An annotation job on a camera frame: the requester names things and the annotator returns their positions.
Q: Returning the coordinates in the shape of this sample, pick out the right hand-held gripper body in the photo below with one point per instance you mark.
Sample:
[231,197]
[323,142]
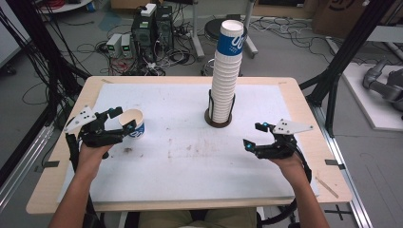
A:
[278,150]

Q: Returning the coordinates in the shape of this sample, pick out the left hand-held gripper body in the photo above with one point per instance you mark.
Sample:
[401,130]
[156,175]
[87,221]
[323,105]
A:
[98,137]

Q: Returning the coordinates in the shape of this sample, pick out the blue label paper cup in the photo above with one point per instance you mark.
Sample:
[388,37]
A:
[139,122]

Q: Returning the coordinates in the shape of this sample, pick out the stack of white paper cups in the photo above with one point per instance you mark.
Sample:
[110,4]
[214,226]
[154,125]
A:
[225,79]

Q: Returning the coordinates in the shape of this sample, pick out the person's left hand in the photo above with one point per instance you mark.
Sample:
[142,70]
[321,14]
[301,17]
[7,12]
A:
[90,158]

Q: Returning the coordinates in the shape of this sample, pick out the person's right hand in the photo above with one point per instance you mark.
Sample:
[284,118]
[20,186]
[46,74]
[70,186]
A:
[291,169]

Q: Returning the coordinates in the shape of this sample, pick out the black tape strip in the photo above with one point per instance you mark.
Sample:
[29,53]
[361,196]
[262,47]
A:
[50,164]
[332,162]

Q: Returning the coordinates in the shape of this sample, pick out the white table mat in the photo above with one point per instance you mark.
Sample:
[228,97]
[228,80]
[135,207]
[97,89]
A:
[190,164]

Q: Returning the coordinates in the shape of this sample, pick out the grey power supply unit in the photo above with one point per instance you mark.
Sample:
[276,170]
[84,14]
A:
[126,46]
[113,44]

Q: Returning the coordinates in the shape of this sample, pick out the black computer tower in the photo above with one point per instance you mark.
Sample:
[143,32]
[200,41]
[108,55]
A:
[164,28]
[144,38]

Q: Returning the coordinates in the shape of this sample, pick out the grey desk leg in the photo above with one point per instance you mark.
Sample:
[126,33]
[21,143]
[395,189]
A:
[198,38]
[251,44]

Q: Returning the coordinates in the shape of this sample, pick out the person's khaki trouser legs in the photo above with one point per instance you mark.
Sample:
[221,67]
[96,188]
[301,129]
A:
[164,220]

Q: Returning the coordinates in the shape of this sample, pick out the white floor platform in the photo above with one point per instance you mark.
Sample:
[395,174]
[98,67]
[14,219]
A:
[364,101]

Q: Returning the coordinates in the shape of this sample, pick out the white box on computer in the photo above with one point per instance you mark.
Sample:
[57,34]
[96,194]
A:
[148,9]

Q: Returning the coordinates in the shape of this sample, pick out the black round stool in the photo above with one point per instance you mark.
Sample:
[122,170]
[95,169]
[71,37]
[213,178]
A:
[211,28]

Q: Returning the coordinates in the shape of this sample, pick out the printed cardboard box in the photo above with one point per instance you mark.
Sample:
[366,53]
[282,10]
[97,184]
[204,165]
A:
[329,19]

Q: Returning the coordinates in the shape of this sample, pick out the aluminium rail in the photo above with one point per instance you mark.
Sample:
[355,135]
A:
[22,167]
[342,177]

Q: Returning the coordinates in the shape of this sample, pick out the black metal frame stand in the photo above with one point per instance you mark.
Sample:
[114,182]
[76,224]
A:
[348,41]
[41,47]

